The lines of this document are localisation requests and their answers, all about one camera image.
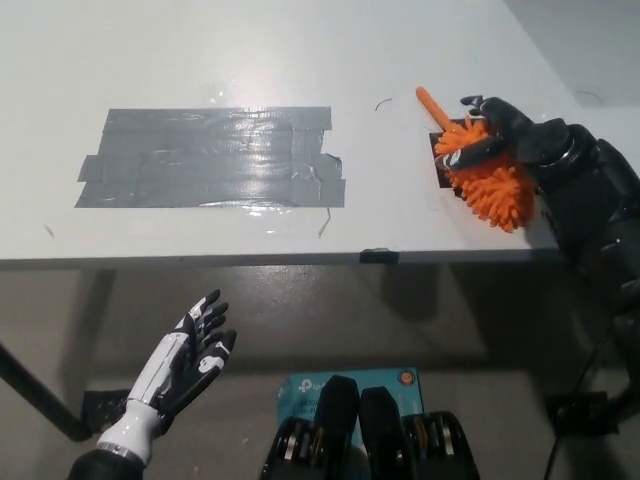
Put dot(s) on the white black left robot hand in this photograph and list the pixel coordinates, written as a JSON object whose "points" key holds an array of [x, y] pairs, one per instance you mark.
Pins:
{"points": [[175, 365]]}

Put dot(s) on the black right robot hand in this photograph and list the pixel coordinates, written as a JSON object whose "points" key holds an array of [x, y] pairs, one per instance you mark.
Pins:
{"points": [[535, 140]]}

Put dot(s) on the orange microfibre duster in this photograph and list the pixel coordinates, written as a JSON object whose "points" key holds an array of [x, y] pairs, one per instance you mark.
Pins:
{"points": [[495, 192]]}

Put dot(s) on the black floor tape patch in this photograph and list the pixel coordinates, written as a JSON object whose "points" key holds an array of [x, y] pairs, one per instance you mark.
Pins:
{"points": [[102, 410]]}

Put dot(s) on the grey upright table leg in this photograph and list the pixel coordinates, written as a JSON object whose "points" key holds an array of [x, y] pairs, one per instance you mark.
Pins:
{"points": [[97, 320]]}

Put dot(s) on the black tape square mark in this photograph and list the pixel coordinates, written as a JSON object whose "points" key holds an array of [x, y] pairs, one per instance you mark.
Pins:
{"points": [[442, 177]]}

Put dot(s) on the teal router box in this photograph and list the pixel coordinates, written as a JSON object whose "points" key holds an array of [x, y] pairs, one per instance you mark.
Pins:
{"points": [[305, 390]]}

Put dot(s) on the slanted black table brace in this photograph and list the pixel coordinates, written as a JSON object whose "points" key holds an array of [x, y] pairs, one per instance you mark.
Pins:
{"points": [[40, 395]]}

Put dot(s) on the small black tape strip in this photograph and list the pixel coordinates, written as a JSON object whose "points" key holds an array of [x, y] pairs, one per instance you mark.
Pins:
{"points": [[378, 256]]}

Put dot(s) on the grey duct tape patch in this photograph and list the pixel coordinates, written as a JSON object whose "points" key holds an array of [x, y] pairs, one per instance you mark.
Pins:
{"points": [[210, 157]]}

